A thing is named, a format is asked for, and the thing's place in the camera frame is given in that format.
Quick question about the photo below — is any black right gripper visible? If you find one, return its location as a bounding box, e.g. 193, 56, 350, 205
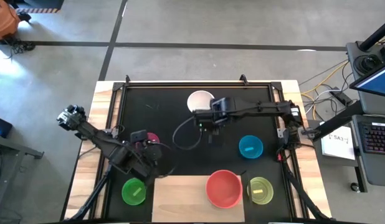
193, 110, 231, 144

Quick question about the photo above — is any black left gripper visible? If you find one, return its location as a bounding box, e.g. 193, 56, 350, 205
129, 141, 164, 180

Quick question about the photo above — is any small pink translucent bowl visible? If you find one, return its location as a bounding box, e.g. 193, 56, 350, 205
145, 132, 161, 144

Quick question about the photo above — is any small teal translucent bowl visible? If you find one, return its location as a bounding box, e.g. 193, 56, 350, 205
238, 134, 264, 161

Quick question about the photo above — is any large red bowl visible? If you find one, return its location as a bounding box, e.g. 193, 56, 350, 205
205, 169, 244, 209

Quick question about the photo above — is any light wooden shelf board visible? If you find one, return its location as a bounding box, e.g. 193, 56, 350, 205
151, 175, 245, 223

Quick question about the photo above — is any black table mat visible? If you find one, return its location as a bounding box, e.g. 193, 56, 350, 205
105, 86, 292, 223

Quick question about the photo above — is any small green translucent bowl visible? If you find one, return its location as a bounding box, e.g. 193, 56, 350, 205
121, 177, 147, 206

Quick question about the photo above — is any large white bowl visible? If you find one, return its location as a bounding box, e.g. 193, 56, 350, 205
186, 90, 216, 113

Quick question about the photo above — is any small yellow translucent bowl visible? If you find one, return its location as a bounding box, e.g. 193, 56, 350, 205
247, 176, 274, 205

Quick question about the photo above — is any light wooden table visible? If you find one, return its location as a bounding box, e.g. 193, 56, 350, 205
64, 80, 333, 222

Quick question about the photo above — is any white paper sheet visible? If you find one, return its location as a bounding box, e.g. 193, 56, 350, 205
320, 121, 357, 161

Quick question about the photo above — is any black diagonal support bar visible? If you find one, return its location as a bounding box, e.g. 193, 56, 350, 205
312, 101, 365, 142

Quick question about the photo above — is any grey metal stand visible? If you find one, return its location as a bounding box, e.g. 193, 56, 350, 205
0, 133, 45, 160

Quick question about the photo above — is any black power strip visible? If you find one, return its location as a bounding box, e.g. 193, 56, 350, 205
329, 86, 355, 106

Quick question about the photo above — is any black device with blue light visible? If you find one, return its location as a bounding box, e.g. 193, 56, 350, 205
0, 114, 13, 139

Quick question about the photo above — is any black backlit keyboard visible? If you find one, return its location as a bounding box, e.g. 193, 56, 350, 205
360, 121, 385, 156

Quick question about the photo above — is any laptop computer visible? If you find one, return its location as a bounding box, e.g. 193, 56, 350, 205
346, 40, 385, 193

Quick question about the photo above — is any black round device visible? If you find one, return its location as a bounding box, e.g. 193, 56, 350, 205
354, 53, 383, 75

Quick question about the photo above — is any computer monitor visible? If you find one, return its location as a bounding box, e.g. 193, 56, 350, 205
349, 58, 385, 99

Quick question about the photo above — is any black cabinet with hazard stripes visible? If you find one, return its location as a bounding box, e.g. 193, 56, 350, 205
11, 0, 65, 14

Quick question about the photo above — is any black pole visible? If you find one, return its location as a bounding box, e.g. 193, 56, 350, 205
359, 19, 385, 52

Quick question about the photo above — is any orange shop vacuum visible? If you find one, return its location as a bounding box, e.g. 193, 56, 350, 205
0, 0, 31, 42

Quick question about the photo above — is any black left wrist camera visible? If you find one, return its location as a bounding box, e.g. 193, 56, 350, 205
130, 129, 148, 144

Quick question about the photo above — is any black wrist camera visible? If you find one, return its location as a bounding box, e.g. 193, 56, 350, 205
130, 129, 148, 144
210, 97, 231, 114

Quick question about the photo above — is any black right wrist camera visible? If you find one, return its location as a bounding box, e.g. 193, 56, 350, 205
210, 97, 231, 114

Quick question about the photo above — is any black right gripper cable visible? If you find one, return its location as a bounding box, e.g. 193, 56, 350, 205
172, 116, 204, 151

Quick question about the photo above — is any black aluminium table frame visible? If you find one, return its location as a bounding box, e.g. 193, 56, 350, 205
63, 80, 336, 224

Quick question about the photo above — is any white cable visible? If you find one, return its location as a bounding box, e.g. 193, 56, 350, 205
304, 89, 343, 116

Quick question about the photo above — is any yellow cable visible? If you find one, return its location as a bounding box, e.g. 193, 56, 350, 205
301, 60, 349, 121

